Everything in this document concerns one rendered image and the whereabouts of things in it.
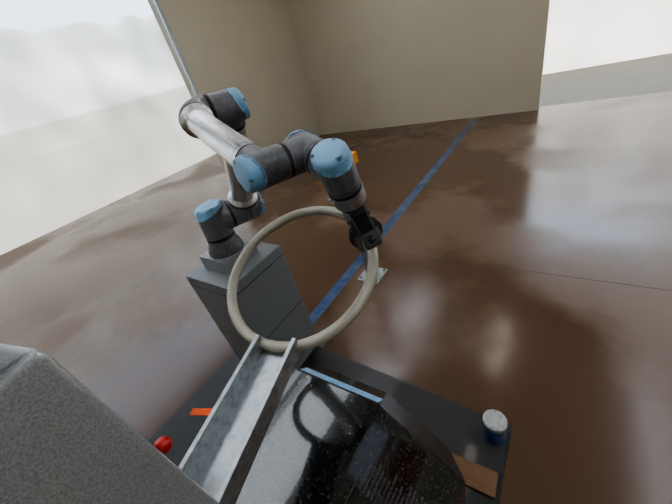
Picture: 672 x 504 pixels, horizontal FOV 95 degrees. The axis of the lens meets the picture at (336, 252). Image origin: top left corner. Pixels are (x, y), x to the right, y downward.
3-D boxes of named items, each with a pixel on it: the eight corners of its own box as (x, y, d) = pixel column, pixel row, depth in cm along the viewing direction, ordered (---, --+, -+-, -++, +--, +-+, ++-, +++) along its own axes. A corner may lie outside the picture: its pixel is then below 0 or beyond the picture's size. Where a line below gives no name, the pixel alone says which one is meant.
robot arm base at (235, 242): (202, 257, 168) (194, 242, 163) (225, 239, 182) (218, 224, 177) (229, 260, 160) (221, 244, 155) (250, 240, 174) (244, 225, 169)
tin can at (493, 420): (509, 431, 145) (511, 417, 138) (501, 450, 140) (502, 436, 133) (487, 419, 152) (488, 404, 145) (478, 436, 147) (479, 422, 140)
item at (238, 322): (368, 363, 73) (365, 360, 70) (208, 346, 91) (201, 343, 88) (387, 203, 97) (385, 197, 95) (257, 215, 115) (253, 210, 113)
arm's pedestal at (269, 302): (234, 371, 218) (172, 279, 173) (279, 321, 250) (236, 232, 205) (285, 399, 190) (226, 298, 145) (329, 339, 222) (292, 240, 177)
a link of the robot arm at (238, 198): (226, 212, 174) (193, 84, 110) (254, 200, 181) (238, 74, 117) (239, 231, 169) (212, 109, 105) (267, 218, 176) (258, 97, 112)
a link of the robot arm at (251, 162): (163, 99, 108) (241, 160, 66) (198, 91, 113) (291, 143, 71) (177, 132, 116) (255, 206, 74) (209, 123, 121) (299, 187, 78)
